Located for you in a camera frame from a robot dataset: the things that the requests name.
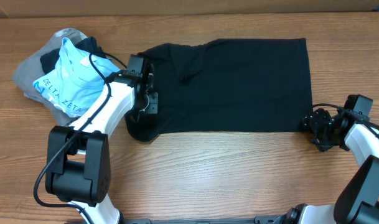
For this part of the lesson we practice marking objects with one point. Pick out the grey folded garment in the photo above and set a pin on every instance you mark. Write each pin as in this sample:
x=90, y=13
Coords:
x=30, y=70

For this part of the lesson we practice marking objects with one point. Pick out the light blue printed t-shirt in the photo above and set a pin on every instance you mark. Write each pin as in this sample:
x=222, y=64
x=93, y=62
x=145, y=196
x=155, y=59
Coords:
x=74, y=84

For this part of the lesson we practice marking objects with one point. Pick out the black t-shirt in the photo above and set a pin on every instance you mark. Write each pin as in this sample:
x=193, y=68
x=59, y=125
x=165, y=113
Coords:
x=244, y=85

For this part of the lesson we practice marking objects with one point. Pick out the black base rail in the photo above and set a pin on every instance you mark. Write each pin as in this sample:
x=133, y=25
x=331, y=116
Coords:
x=256, y=220

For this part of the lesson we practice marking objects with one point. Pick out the black garment in pile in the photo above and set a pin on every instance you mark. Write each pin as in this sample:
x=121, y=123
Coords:
x=49, y=60

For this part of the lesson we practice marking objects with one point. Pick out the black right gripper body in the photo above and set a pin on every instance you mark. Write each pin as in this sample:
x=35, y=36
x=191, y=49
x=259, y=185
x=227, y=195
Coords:
x=322, y=129

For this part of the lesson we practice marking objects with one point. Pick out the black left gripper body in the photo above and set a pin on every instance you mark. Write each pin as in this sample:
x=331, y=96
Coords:
x=150, y=104

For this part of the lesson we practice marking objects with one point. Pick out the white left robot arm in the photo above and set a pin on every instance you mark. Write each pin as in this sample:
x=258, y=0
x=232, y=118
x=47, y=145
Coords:
x=78, y=170

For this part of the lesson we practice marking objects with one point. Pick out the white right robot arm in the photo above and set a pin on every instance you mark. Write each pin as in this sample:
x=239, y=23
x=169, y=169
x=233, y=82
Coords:
x=359, y=201

